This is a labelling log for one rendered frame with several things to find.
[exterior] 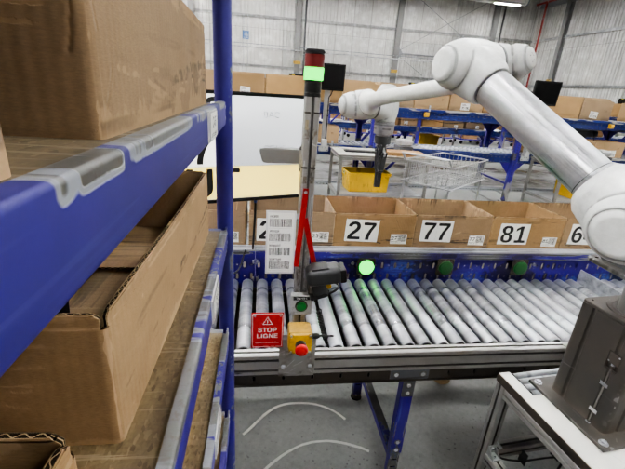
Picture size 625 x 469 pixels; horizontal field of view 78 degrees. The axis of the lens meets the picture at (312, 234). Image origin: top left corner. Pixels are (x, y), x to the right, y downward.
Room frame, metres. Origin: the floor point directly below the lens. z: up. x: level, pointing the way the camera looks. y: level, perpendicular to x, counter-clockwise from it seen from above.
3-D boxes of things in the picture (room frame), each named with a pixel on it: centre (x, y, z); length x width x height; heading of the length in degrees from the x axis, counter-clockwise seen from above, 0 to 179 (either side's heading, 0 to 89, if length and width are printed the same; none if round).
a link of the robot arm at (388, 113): (1.77, -0.27, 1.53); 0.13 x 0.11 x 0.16; 120
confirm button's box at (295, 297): (1.03, 0.02, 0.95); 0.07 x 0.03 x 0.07; 99
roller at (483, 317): (1.45, -0.72, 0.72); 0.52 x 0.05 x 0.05; 9
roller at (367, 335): (1.37, -0.21, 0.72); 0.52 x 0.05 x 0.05; 9
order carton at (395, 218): (1.84, -0.27, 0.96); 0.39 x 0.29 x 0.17; 99
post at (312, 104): (1.06, 0.03, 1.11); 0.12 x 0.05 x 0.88; 99
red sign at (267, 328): (1.02, 0.09, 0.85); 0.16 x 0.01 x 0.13; 99
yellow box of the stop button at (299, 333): (1.01, -0.02, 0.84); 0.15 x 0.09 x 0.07; 99
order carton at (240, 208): (1.72, 0.52, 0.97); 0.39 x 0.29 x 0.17; 98
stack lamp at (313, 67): (1.06, 0.03, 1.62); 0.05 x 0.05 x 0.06
